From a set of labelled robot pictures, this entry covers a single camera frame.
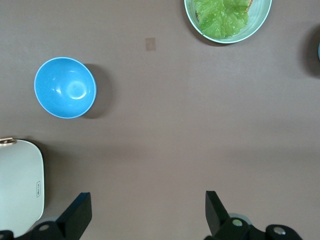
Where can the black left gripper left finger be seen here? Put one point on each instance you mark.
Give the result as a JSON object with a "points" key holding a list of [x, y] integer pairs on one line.
{"points": [[75, 220]]}

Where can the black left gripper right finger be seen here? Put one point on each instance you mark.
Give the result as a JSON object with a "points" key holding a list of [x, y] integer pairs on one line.
{"points": [[217, 220]]}

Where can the blue bowl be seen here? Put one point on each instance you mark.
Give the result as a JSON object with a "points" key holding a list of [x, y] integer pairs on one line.
{"points": [[319, 51], [65, 87]]}

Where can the white toaster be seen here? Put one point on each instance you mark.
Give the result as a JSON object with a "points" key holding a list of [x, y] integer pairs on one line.
{"points": [[17, 187]]}

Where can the brown tape patch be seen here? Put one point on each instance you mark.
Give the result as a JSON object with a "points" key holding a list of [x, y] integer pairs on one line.
{"points": [[150, 44]]}

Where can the green lettuce leaf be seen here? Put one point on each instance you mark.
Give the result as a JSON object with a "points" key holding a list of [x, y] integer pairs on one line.
{"points": [[220, 17]]}

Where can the pale green plate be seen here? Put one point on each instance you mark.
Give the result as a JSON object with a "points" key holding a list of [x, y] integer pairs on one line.
{"points": [[260, 15]]}

